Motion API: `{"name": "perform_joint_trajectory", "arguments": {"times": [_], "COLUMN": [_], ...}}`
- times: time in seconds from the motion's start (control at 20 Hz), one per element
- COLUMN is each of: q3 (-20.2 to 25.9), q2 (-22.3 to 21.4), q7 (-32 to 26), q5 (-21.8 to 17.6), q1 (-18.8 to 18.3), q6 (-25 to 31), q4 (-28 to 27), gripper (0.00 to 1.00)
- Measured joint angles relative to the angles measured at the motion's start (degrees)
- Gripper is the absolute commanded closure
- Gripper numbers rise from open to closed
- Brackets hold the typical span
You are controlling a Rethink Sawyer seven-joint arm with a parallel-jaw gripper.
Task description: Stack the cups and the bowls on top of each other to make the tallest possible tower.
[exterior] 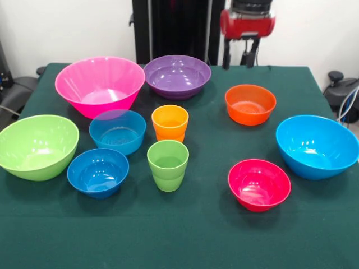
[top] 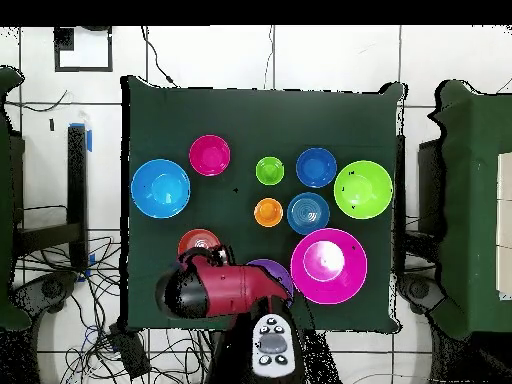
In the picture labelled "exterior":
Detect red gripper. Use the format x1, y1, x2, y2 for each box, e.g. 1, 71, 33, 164
220, 8, 276, 70

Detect purple bowl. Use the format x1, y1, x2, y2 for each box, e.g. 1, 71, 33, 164
143, 54, 212, 101

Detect large pink bowl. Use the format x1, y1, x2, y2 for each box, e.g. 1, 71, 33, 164
54, 56, 146, 120

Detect orange bowl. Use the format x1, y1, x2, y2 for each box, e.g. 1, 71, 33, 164
224, 84, 277, 126

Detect orange cup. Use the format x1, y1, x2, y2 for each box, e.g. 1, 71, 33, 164
151, 104, 190, 143

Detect large light blue bowl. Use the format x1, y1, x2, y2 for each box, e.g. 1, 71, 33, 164
275, 114, 359, 181

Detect small crimson bowl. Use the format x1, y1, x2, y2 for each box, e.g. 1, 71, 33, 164
227, 159, 292, 212

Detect green cup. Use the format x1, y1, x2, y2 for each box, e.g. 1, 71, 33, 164
146, 140, 190, 193

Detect translucent blue ribbed bowl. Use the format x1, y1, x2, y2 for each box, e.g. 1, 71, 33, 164
88, 109, 147, 156

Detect dark green table cloth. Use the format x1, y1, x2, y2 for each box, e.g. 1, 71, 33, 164
0, 63, 359, 269

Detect small dark blue bowl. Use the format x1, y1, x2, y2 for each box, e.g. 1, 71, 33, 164
66, 148, 130, 200

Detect large green bowl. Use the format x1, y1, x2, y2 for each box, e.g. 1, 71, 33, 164
0, 114, 80, 182

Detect black equipment rack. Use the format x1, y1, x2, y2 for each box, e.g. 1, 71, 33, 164
0, 41, 12, 96

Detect black hanging cable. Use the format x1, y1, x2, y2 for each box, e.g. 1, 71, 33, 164
240, 36, 250, 66

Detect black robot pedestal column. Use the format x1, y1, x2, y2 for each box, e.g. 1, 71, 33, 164
128, 0, 227, 66

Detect blue and white cables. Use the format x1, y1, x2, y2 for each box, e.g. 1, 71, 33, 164
338, 86, 359, 124

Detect grey cable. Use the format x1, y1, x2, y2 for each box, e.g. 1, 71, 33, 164
0, 105, 20, 117

